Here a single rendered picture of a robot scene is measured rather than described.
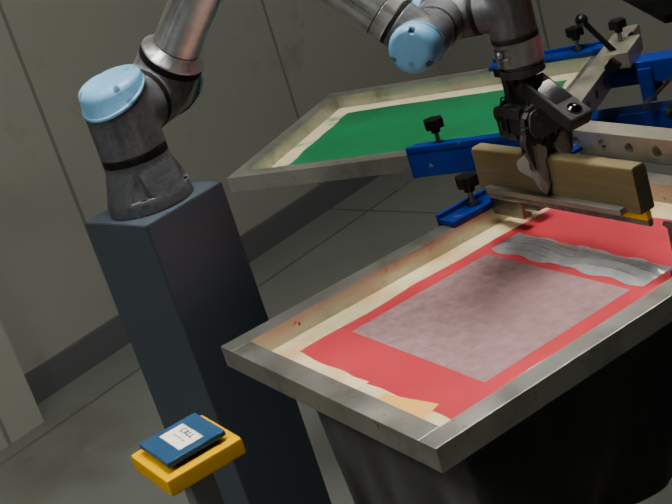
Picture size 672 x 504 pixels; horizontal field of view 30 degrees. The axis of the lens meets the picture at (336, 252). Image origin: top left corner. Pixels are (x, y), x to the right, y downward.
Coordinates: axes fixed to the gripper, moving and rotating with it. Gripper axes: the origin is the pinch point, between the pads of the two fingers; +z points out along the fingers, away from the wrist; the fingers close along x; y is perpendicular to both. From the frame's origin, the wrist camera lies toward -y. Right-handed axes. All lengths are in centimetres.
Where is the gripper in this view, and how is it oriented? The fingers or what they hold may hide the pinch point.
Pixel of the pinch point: (557, 182)
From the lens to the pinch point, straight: 202.7
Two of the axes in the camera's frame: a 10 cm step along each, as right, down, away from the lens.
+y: -5.4, -1.6, 8.2
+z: 2.8, 8.9, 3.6
